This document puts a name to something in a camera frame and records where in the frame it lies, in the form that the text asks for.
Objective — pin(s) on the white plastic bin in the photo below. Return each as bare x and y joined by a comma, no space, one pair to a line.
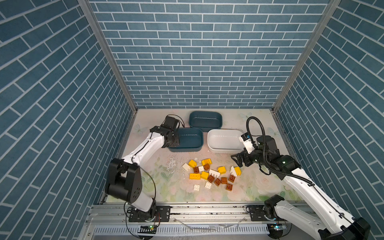
224,141

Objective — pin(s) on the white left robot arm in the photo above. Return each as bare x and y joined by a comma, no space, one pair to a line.
124,179

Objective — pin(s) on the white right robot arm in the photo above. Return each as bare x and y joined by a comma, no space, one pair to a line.
331,222

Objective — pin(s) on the long white lego brick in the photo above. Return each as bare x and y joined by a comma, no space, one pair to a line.
215,174

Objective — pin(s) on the brown hollow lego lower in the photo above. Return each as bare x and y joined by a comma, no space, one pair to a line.
217,182

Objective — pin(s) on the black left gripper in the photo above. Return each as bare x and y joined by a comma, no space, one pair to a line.
176,141

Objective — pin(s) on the aluminium corner post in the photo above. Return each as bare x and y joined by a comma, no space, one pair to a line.
317,32
92,20

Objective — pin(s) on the brown studded lego middle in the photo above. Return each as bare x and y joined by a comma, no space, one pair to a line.
224,180

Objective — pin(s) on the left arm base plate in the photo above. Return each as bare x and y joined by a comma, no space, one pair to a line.
159,214

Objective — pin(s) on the yellow hollow lego brick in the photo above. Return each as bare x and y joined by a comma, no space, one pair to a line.
206,161

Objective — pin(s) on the brown hollow lego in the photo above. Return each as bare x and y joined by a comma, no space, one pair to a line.
210,178
217,182

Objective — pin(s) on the long yellow lego brick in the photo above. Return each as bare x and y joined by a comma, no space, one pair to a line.
194,176

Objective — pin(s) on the near teal plastic bin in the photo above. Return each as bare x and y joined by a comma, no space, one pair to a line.
191,140

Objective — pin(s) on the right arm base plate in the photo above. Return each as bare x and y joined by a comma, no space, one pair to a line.
257,213

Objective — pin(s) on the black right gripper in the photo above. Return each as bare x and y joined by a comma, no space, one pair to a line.
245,154

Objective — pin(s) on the brown hollow lego centre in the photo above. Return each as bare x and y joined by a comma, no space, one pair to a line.
210,178

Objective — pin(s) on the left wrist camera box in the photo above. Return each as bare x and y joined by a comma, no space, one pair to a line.
170,123

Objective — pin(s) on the far teal plastic bin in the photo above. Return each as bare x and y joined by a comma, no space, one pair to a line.
205,120

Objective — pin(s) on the aluminium corner post left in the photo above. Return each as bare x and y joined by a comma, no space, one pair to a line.
92,20

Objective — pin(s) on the aluminium front rail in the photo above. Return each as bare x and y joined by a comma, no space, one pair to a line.
186,220

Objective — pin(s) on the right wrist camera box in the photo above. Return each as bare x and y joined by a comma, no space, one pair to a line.
247,142

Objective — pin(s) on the white curved lego brick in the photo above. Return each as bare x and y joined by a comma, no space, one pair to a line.
233,171

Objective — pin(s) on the teal plastic bin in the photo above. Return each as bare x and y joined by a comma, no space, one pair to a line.
205,120
191,140

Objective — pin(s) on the aluminium corner post right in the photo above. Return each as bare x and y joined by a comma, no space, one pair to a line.
317,32

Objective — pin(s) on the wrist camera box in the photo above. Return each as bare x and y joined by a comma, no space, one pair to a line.
170,123
247,142

